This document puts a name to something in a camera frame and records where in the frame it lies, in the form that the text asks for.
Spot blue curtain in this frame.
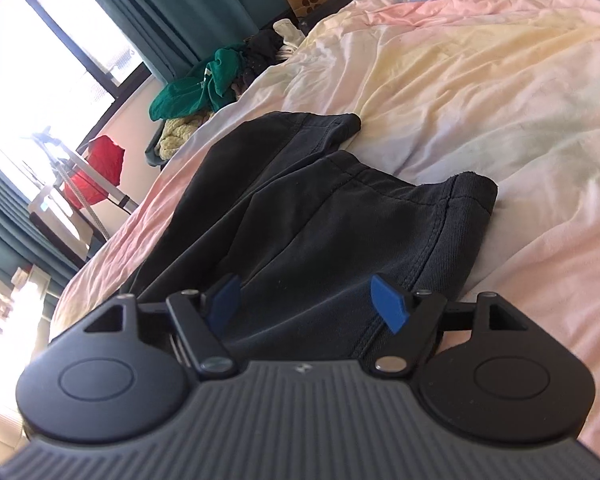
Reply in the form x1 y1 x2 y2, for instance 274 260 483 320
65 0 331 86
0 152 88 286

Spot white stand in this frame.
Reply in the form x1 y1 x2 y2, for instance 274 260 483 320
27 185 98 261

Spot white desk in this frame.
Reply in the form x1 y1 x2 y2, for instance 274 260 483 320
0 280 58 361

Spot white cloth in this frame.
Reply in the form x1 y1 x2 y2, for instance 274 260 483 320
272 19 308 51

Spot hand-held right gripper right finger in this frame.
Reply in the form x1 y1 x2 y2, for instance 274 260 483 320
362 274 531 376

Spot dark framed window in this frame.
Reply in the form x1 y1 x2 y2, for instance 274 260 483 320
0 0 153 171

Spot standing garment steamer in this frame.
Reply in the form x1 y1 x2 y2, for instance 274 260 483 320
22 127 141 241

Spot bed with pastel sheet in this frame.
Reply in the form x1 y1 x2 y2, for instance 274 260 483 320
45 0 600 461

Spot black drawstring pants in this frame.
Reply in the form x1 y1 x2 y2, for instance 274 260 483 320
117 111 498 361

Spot red hanging garment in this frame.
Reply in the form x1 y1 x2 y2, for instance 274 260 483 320
62 135 126 206

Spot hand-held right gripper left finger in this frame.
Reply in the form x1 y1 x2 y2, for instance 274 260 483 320
82 272 243 378

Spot dark clothes pile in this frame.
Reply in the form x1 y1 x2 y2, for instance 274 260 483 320
230 29 291 98

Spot white box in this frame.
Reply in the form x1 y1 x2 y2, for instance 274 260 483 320
11 266 51 293

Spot pale yellow knit cloth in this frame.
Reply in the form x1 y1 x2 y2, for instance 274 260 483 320
157 110 216 161

